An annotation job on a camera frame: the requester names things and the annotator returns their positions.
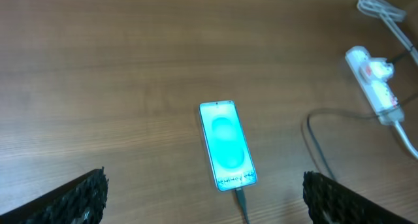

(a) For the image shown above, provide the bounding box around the blue smartphone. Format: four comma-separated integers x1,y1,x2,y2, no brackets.
199,100,257,191

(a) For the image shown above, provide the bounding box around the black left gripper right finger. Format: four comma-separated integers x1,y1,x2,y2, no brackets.
303,171,411,224

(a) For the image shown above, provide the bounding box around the black charging cable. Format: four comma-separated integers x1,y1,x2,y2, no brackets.
234,50,418,224

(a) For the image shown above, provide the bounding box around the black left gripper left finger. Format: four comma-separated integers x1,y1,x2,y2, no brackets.
1,168,108,224

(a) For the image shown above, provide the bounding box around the white power cord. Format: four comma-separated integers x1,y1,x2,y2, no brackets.
356,0,418,161

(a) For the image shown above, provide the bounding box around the white power strip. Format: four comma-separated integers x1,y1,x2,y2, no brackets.
345,46,404,125

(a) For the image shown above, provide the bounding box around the white charger adapter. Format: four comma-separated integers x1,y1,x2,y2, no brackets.
359,57,394,84

